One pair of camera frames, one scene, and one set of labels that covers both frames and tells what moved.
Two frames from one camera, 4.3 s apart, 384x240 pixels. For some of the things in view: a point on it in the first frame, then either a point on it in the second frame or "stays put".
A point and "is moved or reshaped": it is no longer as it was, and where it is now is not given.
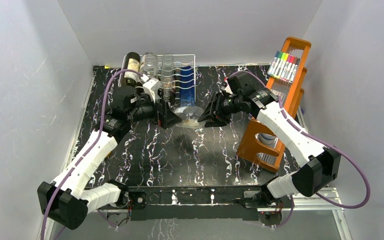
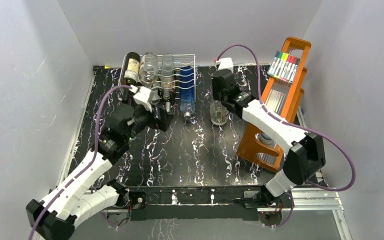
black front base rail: (219, 203) stays put
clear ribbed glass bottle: (167, 74) stays put
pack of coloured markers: (284, 66) stays put
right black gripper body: (224, 107) to (217, 95)
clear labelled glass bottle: (190, 116) is moved or reshaped
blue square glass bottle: (187, 86) stays put
